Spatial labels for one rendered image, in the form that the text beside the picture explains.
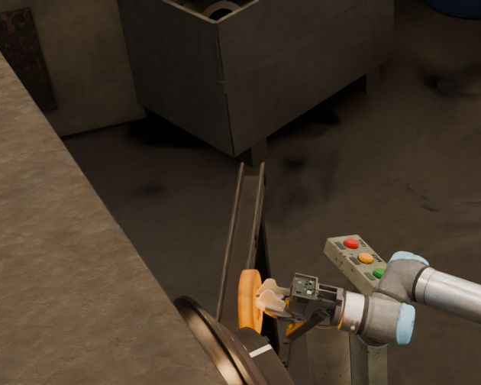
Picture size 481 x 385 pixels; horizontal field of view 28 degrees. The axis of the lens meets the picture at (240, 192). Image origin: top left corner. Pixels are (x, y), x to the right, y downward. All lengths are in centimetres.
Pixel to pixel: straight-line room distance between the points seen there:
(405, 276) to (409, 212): 151
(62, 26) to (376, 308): 237
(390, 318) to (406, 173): 188
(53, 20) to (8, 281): 310
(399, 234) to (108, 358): 280
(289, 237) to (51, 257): 266
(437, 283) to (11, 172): 127
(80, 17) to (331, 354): 201
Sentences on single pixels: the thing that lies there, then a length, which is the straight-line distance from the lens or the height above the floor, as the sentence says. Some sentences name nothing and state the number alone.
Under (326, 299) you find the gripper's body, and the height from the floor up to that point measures 92.
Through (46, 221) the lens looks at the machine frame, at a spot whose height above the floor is 176.
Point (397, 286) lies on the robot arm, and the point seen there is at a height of 84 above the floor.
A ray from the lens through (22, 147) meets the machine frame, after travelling 128.
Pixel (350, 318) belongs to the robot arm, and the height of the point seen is 90.
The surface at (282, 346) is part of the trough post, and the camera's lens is 330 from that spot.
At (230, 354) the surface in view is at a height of 134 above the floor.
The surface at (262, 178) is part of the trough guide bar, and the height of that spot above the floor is 75.
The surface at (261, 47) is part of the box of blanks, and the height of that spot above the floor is 54.
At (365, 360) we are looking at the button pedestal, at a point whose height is 23.
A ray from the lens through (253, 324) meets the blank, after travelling 213.
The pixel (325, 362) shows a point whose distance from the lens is 276.
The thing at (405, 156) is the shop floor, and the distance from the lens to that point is 408.
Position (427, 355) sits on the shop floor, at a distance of 327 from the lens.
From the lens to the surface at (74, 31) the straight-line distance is 416.
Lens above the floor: 246
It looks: 39 degrees down
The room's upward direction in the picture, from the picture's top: 8 degrees counter-clockwise
